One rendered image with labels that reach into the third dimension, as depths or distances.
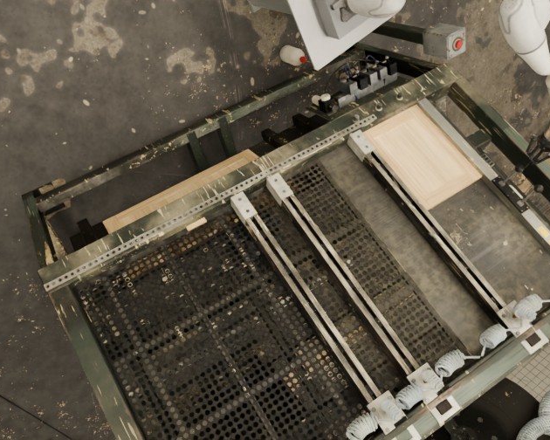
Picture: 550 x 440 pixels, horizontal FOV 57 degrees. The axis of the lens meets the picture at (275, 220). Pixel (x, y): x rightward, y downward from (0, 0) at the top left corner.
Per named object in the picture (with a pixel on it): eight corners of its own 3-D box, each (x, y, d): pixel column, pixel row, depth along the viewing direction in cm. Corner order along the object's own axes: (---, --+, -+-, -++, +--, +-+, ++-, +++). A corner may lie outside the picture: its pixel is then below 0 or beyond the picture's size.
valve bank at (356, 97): (378, 45, 264) (409, 53, 246) (381, 71, 272) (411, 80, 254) (299, 82, 250) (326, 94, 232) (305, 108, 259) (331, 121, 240)
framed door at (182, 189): (249, 152, 292) (248, 148, 290) (298, 188, 250) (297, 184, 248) (104, 224, 267) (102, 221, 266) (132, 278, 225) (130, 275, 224)
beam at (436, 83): (440, 75, 271) (448, 60, 261) (455, 90, 267) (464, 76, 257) (45, 278, 211) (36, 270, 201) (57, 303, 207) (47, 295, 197)
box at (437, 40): (438, 22, 253) (466, 27, 240) (439, 44, 261) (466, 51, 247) (420, 30, 250) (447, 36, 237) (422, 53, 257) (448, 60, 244)
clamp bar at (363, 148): (360, 136, 243) (371, 105, 222) (534, 346, 203) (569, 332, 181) (343, 145, 241) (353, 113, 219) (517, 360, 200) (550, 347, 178)
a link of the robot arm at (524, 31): (535, 58, 159) (562, 22, 158) (515, 21, 148) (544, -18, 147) (501, 51, 169) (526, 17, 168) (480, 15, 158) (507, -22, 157)
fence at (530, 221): (422, 102, 255) (425, 97, 251) (560, 250, 222) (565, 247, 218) (415, 106, 253) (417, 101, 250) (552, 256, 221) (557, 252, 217)
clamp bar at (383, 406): (246, 196, 226) (245, 168, 204) (412, 439, 185) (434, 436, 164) (227, 207, 223) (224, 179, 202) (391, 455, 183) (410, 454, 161)
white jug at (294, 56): (291, 42, 302) (308, 48, 287) (294, 58, 308) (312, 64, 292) (277, 48, 299) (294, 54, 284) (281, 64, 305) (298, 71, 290)
